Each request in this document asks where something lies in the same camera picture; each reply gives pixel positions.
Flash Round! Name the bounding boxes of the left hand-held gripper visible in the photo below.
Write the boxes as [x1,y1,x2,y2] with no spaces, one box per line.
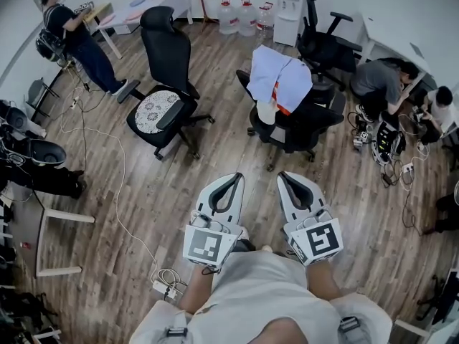
[183,172,247,274]

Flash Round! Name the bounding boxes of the white water dispenser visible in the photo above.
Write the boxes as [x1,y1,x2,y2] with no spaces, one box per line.
[273,0,306,47]

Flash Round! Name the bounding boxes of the black office chair with headrest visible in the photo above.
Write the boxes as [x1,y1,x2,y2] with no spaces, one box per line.
[296,0,364,92]

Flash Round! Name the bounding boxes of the gray table with white legs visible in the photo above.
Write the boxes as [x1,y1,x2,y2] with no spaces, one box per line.
[0,183,96,278]

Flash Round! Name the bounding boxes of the gray shoulder strap buckle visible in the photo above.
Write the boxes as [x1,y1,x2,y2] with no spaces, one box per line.
[165,312,189,338]
[339,315,361,333]

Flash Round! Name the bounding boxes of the person's right forearm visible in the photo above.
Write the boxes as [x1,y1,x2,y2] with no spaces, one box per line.
[306,259,341,302]

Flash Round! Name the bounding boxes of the white desk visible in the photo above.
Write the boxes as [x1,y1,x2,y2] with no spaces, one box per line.
[358,12,439,96]

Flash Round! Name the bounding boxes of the gray gripper device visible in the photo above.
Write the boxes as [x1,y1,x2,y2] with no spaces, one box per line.
[353,130,373,149]

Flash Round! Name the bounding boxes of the black mesh office chair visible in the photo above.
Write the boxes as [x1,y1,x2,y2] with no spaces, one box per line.
[235,57,347,171]

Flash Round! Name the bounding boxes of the clear water jug red cap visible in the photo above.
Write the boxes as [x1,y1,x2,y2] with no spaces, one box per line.
[237,0,258,37]
[256,1,275,32]
[217,0,240,35]

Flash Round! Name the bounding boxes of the patterned round seat cushion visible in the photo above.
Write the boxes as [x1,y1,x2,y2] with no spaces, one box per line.
[135,90,182,135]

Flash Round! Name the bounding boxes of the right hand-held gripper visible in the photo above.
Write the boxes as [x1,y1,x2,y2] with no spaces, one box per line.
[276,171,345,267]

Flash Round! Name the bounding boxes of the black high-back office chair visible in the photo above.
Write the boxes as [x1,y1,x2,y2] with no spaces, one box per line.
[117,5,216,161]

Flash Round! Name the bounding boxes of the person's dark trousers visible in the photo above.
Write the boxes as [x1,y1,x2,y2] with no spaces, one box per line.
[232,238,257,254]

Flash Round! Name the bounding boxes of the person's left forearm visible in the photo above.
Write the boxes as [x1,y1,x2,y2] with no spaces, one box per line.
[178,266,216,315]

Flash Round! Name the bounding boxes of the person's white t-shirt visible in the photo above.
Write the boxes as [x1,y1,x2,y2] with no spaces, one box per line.
[128,251,394,344]

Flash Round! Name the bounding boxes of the black white backpack rig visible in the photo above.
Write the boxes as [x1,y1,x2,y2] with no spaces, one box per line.
[371,120,407,166]

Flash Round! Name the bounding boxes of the light blue shirt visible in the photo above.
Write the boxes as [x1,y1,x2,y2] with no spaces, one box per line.
[247,44,313,116]

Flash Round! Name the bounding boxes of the long white cable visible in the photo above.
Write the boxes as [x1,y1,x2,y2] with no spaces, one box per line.
[59,84,161,282]

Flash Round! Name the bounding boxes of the white table with pink items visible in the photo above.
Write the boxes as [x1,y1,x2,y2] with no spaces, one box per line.
[84,0,194,60]

